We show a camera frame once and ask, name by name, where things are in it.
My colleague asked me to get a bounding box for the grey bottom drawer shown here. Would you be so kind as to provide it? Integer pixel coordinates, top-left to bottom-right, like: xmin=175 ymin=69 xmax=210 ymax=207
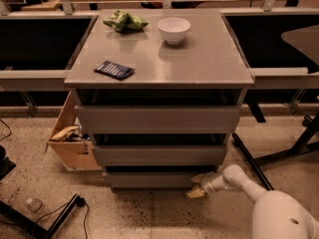
xmin=103 ymin=165 xmax=217 ymax=189

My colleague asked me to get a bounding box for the dark blue snack packet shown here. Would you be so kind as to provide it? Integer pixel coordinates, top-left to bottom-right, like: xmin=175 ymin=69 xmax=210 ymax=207
xmin=94 ymin=61 xmax=135 ymax=80

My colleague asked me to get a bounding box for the clear plastic bottle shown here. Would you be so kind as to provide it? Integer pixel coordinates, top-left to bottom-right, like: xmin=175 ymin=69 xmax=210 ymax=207
xmin=26 ymin=198 xmax=42 ymax=212

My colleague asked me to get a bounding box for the crumpled brown paper bag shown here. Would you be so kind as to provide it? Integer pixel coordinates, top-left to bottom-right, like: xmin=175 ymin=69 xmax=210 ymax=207
xmin=51 ymin=125 xmax=80 ymax=141

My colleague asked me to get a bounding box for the white bowl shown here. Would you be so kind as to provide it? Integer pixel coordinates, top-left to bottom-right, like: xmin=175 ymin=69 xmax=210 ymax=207
xmin=158 ymin=17 xmax=190 ymax=45

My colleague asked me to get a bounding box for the grey drawer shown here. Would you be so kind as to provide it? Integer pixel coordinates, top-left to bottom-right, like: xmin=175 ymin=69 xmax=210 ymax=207
xmin=103 ymin=165 xmax=217 ymax=189
xmin=74 ymin=89 xmax=241 ymax=134
xmin=93 ymin=133 xmax=227 ymax=166

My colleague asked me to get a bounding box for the black stand leg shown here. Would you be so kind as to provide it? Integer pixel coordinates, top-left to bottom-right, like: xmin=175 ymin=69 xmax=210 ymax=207
xmin=232 ymin=113 xmax=319 ymax=190
xmin=0 ymin=193 xmax=87 ymax=239

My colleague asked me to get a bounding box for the grey drawer cabinet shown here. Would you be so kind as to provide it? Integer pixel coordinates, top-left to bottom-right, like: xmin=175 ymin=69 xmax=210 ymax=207
xmin=64 ymin=7 xmax=255 ymax=192

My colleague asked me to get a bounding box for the black stand leg left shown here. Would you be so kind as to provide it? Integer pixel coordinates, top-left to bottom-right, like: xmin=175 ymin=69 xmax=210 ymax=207
xmin=0 ymin=193 xmax=87 ymax=239

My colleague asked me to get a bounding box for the black stand leg right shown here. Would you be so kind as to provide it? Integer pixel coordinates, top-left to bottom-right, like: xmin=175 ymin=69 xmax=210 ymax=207
xmin=232 ymin=113 xmax=319 ymax=190

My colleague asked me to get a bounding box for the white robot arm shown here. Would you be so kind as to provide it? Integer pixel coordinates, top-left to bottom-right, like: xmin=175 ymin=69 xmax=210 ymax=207
xmin=186 ymin=164 xmax=319 ymax=239

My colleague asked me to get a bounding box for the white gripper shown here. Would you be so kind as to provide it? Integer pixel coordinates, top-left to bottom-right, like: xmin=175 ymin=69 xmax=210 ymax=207
xmin=186 ymin=172 xmax=225 ymax=199

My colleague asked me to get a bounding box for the black cable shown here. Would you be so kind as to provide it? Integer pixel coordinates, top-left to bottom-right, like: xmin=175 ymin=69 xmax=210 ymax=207
xmin=33 ymin=201 xmax=91 ymax=239

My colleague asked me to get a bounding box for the grey middle drawer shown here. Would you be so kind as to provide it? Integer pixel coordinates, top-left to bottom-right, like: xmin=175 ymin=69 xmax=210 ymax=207
xmin=93 ymin=133 xmax=227 ymax=166

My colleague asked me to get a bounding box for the wooden box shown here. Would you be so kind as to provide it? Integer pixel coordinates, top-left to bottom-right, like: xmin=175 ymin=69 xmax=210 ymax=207
xmin=48 ymin=94 xmax=101 ymax=171

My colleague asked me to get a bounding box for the grey top drawer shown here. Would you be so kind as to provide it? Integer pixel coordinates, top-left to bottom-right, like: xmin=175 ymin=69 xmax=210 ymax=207
xmin=74 ymin=89 xmax=241 ymax=134

